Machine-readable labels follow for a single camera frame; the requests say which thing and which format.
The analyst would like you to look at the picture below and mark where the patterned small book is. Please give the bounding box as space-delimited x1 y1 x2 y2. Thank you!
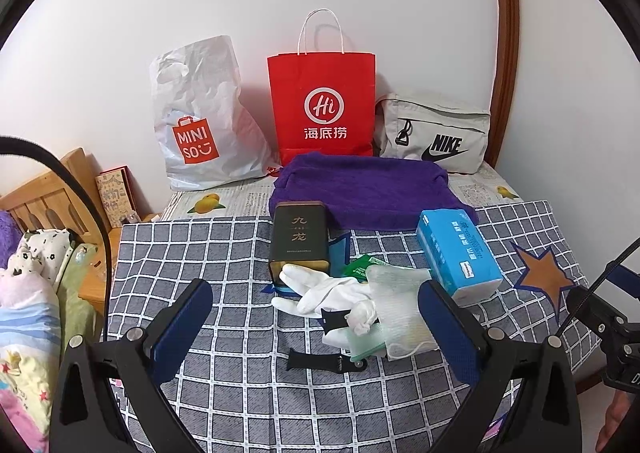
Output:
96 166 141 228

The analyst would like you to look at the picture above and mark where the black cable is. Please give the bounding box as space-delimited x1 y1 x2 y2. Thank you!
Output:
0 136 114 284

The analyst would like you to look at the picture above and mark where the red Haidilao paper bag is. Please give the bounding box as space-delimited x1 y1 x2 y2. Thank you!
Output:
267 28 376 165

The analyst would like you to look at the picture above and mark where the grey checked tablecloth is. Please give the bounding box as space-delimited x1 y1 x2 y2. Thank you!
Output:
108 201 588 452

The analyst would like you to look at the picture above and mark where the mint green cloth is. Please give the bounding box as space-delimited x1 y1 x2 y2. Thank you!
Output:
322 323 386 362

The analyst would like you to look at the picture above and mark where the fruit print newspaper sheet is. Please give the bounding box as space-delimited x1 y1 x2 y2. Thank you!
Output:
153 163 523 221

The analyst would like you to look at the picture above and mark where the white cotton glove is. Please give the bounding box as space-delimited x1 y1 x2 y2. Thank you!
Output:
271 263 378 336

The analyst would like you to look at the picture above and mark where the white mesh pouch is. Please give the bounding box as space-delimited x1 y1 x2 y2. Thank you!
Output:
366 265 438 361

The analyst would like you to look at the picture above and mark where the green wet wipe packet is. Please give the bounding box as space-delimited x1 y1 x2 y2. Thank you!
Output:
343 255 386 283

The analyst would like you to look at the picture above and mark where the white Miniso plastic bag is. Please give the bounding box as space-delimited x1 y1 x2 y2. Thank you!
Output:
150 35 277 191

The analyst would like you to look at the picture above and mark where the person right hand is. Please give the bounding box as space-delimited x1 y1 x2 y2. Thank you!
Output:
596 390 634 452

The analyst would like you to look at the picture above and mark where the beige Nike bag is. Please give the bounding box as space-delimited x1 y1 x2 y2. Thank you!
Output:
374 95 490 174

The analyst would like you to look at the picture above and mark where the blue tissue pack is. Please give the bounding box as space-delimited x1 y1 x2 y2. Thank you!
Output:
416 208 503 307

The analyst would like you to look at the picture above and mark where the wooden bed headboard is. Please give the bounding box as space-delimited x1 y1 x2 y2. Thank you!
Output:
1 148 120 313

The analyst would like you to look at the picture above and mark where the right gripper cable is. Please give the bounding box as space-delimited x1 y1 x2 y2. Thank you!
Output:
555 236 640 339

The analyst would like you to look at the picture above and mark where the pile of bedding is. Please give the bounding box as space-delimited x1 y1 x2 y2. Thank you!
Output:
1 212 101 452

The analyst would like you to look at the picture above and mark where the brown wooden door frame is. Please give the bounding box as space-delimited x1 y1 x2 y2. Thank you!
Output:
485 0 521 166

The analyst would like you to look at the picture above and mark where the purple fleece towel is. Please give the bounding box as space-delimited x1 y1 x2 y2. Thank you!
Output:
269 152 478 231

